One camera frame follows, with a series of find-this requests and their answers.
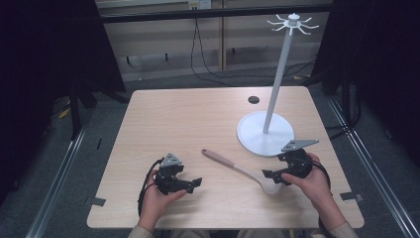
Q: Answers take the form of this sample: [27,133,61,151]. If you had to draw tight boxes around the wall power socket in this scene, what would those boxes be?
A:
[187,0,213,11]

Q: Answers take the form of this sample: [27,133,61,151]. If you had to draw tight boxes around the hand-held gripper cable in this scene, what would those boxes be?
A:
[306,159,332,199]
[137,157,165,216]

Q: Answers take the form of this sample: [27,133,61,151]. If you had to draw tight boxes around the black horizontal bar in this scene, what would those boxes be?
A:
[99,3,334,24]

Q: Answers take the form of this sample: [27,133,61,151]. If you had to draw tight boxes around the grey tape piece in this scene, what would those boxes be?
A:
[339,190,365,203]
[89,196,107,208]

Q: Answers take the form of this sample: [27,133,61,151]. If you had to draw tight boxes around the black wall cable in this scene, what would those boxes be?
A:
[189,17,316,88]

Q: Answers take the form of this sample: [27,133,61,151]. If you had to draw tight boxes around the person's left hand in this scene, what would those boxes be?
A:
[140,171,188,230]

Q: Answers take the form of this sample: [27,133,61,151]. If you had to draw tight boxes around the right hand-held gripper cable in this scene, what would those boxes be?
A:
[306,159,332,199]

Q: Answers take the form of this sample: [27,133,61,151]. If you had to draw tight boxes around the metal floor rail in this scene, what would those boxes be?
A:
[24,113,95,238]
[326,95,420,238]

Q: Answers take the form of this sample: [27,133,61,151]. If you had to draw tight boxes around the black curtain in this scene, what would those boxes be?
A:
[311,0,420,160]
[0,0,127,206]

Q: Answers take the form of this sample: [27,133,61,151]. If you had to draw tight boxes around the left hand-held gripper cable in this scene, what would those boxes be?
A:
[137,157,165,216]

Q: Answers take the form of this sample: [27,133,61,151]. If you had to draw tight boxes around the white hook stand rack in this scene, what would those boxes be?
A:
[236,12,320,158]

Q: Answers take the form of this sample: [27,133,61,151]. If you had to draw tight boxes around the person's right hand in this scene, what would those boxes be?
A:
[280,153,333,208]

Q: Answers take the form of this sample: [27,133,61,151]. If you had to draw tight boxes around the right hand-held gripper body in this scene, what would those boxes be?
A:
[277,139,320,179]

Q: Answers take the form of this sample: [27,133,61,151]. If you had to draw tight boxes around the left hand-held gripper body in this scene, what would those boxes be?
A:
[154,152,196,196]

